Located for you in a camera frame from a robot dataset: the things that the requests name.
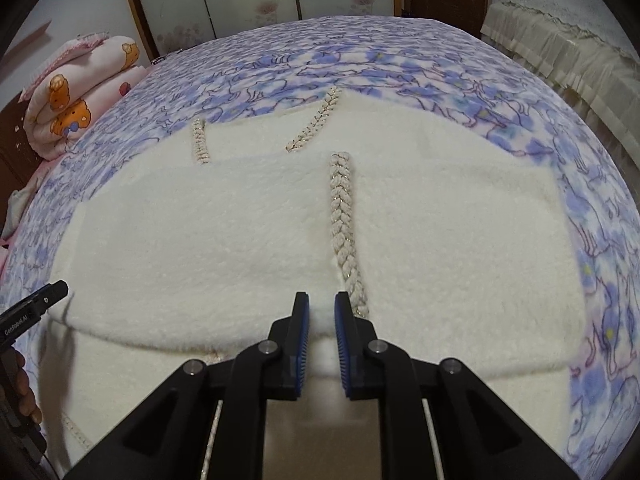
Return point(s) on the white fluffy braided-trim cardigan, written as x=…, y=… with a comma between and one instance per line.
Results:
x=200, y=240

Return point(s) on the pink wall shelf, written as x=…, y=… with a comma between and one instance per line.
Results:
x=37, y=35

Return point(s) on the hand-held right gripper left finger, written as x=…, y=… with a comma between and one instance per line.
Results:
x=302, y=340

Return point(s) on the white lace cover cloth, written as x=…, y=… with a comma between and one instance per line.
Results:
x=560, y=5

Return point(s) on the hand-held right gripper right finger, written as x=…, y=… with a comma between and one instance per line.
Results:
x=342, y=345

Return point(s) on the person's left hand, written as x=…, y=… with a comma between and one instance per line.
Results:
x=27, y=385

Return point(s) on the pink bear-print rolled quilt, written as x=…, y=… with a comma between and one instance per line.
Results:
x=75, y=100

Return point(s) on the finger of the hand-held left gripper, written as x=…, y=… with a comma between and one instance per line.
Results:
x=52, y=294

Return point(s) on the cream pleated furniture cover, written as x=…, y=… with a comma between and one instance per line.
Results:
x=550, y=60

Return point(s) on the purple cat-print blanket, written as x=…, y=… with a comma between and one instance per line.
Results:
x=400, y=60

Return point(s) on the dark wooden headboard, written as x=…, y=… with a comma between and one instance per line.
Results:
x=12, y=145

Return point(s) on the grey crumpled cloth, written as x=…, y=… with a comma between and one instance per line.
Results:
x=15, y=212

